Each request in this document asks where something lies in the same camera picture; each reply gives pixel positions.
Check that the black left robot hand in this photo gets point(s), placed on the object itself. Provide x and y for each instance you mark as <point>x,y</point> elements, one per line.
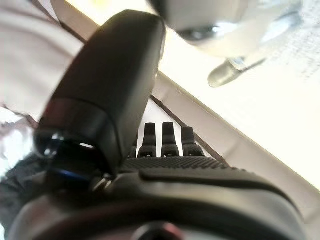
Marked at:
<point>112,75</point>

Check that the silver left robot leg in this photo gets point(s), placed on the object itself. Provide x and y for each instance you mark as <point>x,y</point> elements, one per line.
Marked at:
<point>200,17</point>

